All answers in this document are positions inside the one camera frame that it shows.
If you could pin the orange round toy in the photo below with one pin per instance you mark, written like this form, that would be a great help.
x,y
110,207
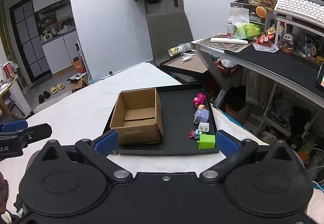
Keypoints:
x,y
262,11

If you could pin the grey drawer organizer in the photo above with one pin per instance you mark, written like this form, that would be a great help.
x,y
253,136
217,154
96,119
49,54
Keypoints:
x,y
255,20

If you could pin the black smartphone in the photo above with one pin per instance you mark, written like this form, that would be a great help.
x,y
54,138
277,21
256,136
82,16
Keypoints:
x,y
321,74

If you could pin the red plastic basket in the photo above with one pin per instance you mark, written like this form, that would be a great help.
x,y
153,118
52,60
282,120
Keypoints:
x,y
227,67

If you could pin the white tissue bag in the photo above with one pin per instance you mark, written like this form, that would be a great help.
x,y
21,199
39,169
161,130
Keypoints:
x,y
239,16

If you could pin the small red crab figurine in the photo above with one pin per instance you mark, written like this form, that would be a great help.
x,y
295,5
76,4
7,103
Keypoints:
x,y
194,133

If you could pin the black glass door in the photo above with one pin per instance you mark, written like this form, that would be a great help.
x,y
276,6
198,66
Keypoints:
x,y
27,41

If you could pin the orange carton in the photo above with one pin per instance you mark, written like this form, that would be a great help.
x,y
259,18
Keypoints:
x,y
78,65

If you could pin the black shallow tray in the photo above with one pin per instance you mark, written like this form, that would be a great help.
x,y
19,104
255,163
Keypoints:
x,y
177,112

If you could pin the red snack packet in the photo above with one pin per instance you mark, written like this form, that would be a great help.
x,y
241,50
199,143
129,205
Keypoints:
x,y
265,40

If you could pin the black slipper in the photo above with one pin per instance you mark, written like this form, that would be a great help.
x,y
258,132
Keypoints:
x,y
46,94
41,98

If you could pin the panda figurine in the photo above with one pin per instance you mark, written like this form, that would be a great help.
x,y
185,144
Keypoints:
x,y
288,41

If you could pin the white monitor riser shelf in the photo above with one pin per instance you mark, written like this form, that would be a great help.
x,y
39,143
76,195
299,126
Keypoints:
x,y
281,29

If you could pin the yellow white plastic cup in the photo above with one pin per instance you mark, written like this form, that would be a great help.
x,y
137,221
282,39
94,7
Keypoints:
x,y
178,49

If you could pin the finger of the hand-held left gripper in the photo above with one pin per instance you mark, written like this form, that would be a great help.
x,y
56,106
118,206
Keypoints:
x,y
35,134
14,126

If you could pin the green cube toy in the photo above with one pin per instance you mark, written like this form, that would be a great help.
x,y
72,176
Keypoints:
x,y
207,141

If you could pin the purple block doll figurine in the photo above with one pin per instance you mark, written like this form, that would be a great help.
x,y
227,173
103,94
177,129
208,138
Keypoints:
x,y
202,115

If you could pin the long white bar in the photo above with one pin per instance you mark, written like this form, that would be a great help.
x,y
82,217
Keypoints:
x,y
229,41

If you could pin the white plug charger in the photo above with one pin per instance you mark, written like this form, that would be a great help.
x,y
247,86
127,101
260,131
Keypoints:
x,y
204,128

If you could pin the white keyboard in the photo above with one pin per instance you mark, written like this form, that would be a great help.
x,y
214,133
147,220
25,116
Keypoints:
x,y
298,7

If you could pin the pink monster figurine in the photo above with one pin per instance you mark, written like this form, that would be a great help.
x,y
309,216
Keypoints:
x,y
200,100

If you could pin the black desk mat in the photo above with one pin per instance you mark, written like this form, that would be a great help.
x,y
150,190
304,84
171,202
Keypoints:
x,y
278,64

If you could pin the white rice cooker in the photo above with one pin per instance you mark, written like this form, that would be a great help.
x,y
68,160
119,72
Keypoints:
x,y
46,37

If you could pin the white pill bottle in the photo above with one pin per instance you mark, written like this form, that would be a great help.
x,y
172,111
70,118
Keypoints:
x,y
230,29

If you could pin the black framed shallow box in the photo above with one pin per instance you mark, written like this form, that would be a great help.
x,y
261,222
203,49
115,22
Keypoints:
x,y
186,65

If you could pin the brown floor cardboard box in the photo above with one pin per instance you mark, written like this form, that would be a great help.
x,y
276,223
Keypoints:
x,y
79,82

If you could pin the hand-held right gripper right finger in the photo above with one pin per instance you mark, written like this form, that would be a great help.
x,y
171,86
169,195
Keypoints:
x,y
226,143

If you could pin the green plastic bag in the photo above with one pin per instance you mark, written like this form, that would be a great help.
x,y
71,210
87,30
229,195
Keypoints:
x,y
246,31

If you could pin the patterned brown mat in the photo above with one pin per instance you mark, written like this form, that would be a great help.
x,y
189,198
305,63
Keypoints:
x,y
227,45

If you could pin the white face mask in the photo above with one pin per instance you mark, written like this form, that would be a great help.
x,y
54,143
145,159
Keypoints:
x,y
186,57

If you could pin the yellow slipper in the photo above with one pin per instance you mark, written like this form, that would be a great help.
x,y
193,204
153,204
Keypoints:
x,y
60,86
53,90

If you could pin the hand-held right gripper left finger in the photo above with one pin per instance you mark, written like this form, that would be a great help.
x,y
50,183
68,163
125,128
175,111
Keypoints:
x,y
106,142

